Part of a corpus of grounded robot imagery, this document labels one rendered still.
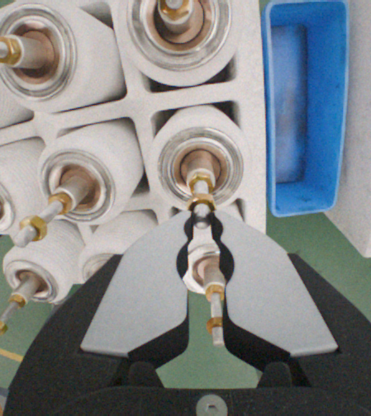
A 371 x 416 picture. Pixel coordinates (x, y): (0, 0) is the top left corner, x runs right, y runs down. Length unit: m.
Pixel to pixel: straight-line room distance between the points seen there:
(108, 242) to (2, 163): 0.14
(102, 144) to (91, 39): 0.09
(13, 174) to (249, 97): 0.26
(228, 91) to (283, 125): 0.23
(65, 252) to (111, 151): 0.17
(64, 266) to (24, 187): 0.11
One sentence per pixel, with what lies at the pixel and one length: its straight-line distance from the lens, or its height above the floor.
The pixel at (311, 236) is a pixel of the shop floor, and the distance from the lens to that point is 0.61.
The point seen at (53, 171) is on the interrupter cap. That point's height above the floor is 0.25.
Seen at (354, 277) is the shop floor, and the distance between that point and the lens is 0.77.
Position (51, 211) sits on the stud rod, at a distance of 0.20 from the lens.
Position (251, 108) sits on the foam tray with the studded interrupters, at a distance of 0.28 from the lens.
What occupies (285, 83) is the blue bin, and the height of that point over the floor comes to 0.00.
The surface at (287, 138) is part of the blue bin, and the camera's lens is 0.49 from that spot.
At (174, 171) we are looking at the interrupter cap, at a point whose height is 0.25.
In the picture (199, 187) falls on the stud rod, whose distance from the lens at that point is 0.16.
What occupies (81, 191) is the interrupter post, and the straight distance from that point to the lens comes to 0.23.
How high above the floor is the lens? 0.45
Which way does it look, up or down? 62 degrees down
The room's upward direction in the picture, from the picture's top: 176 degrees counter-clockwise
